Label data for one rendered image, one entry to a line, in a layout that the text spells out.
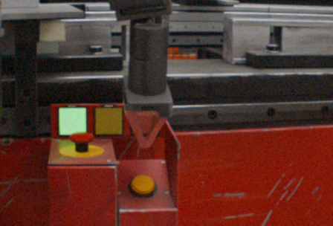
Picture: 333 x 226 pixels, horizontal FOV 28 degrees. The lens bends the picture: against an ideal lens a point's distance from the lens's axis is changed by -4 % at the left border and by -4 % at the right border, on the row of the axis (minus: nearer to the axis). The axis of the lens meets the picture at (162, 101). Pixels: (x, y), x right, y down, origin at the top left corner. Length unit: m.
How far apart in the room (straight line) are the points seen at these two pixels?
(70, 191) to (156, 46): 0.25
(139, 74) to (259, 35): 0.49
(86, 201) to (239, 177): 0.40
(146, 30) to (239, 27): 0.48
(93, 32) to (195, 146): 0.30
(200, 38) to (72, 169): 0.72
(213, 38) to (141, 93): 0.69
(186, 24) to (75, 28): 0.39
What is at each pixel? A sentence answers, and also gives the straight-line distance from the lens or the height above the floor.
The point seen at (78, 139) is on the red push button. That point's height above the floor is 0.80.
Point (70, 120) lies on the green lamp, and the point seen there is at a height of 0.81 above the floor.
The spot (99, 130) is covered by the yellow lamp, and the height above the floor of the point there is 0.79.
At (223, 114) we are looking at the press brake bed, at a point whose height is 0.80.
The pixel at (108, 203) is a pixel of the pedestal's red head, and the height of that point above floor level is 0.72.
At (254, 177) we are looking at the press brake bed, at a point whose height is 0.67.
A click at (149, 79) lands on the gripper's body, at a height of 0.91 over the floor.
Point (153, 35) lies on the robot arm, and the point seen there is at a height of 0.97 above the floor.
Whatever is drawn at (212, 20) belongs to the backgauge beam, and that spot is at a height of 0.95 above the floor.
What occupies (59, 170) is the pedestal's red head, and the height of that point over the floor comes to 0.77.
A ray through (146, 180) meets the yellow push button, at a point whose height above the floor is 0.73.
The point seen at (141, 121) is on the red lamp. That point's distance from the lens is 1.17.
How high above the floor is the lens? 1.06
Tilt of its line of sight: 11 degrees down
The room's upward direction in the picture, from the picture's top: 1 degrees clockwise
